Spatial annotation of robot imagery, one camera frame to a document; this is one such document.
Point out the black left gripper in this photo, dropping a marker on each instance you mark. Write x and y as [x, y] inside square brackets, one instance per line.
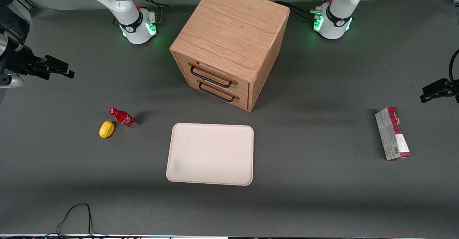
[438, 89]

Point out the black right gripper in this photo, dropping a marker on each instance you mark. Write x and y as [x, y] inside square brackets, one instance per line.
[22, 60]

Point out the red coke bottle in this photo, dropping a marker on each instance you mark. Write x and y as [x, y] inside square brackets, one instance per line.
[125, 119]

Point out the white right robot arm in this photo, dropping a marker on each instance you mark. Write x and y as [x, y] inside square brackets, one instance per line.
[118, 2]

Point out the beige rectangular tray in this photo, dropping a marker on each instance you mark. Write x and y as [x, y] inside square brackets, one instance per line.
[211, 154]

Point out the grey and red carton box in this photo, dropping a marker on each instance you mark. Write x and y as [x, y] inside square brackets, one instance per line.
[393, 138]

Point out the yellow lemon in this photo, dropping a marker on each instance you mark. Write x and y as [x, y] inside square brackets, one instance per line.
[107, 129]

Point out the wooden drawer front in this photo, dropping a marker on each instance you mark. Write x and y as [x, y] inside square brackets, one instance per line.
[218, 74]
[236, 101]

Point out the wooden drawer cabinet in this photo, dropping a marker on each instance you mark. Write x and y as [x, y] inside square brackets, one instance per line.
[233, 27]

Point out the aluminium frame profile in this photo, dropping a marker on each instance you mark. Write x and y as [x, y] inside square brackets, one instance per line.
[25, 0]

